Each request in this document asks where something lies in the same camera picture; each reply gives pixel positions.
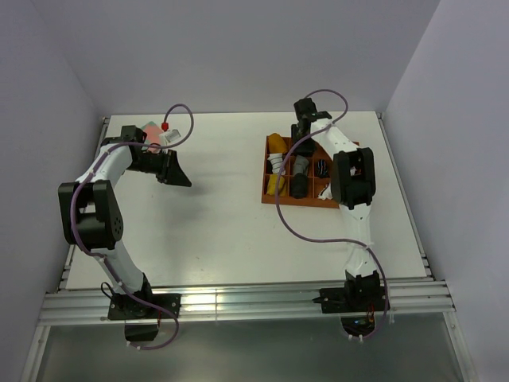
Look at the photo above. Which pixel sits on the small white rolled sock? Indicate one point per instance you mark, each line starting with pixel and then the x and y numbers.
pixel 326 193

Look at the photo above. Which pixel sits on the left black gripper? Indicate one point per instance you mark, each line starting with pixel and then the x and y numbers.
pixel 171 172

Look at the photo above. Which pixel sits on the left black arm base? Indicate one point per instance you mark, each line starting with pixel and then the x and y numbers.
pixel 142 313

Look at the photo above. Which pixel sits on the black patterned rolled sock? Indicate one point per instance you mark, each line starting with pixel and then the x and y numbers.
pixel 322 169

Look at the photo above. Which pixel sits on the aluminium front rail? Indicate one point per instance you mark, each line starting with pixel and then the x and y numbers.
pixel 247 302

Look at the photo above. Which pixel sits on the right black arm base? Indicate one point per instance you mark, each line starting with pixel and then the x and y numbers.
pixel 346 302

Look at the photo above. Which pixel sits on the mustard yellow striped sock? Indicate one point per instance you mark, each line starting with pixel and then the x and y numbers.
pixel 276 144

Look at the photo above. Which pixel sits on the black white striped rolled sock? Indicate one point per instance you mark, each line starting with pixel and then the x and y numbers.
pixel 276 163

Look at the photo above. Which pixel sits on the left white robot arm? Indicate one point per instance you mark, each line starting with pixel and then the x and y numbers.
pixel 90 213

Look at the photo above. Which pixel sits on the yellow rolled sock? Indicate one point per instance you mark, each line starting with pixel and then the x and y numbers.
pixel 275 184

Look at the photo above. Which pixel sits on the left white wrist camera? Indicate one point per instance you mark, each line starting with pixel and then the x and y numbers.
pixel 168 136

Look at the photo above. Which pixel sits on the light grey rolled sock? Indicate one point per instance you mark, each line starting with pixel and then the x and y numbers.
pixel 300 165

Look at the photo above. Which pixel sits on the dark grey rolled sock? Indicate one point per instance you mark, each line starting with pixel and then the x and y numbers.
pixel 299 186

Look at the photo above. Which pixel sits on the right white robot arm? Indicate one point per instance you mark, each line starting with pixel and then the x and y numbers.
pixel 352 185

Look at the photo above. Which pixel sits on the orange divided tray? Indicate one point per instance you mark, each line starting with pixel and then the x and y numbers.
pixel 315 184

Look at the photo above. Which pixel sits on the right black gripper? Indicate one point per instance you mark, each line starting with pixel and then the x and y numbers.
pixel 309 150

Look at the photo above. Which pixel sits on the pink green patterned socks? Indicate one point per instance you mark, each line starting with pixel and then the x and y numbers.
pixel 153 132

